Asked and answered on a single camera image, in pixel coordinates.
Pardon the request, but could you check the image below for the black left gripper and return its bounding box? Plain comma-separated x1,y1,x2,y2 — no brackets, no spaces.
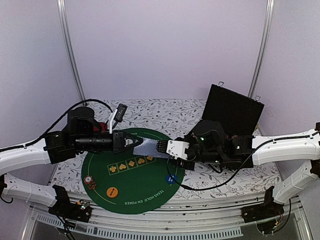
74,129,143,155

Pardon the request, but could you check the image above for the blue playing card deck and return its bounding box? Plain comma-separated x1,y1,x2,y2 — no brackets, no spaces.
133,136,170,159

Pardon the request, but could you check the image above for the blue small blind button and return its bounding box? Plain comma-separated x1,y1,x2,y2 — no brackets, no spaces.
165,174,178,185

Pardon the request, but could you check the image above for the orange big blind button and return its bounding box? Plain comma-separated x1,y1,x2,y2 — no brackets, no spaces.
106,186,119,198

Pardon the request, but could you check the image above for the red topped chip stack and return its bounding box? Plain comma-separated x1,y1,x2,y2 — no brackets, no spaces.
83,175,97,190

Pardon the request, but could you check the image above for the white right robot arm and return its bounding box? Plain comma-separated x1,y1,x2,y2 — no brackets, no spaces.
156,120,320,218

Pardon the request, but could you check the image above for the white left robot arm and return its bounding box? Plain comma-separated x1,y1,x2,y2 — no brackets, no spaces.
0,104,143,217

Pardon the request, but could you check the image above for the red floral round tin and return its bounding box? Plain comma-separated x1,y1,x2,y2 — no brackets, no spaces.
93,122,109,133

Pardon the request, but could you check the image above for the round green poker mat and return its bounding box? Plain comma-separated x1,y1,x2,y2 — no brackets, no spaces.
81,128,186,215

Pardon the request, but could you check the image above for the black poker chip case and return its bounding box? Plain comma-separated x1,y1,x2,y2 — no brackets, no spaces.
189,83,265,141

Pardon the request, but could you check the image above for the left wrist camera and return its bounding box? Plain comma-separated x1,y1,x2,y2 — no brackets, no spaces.
106,103,128,134

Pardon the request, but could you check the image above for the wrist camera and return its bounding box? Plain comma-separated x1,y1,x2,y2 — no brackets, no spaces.
106,103,128,134
166,140,190,160

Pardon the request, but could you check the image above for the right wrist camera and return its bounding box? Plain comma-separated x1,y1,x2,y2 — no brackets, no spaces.
166,140,190,160

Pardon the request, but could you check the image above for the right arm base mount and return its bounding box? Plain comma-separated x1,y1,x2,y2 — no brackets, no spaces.
241,186,284,235

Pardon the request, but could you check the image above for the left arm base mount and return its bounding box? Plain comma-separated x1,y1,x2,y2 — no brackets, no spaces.
48,185,93,223

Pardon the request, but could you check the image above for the right aluminium frame post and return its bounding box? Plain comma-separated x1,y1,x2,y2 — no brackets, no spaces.
247,0,275,100

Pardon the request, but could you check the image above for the aluminium frame post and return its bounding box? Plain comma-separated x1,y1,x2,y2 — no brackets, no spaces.
56,0,86,100
247,0,275,100

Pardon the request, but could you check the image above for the left aluminium frame post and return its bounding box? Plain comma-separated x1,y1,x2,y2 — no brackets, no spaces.
56,0,86,100

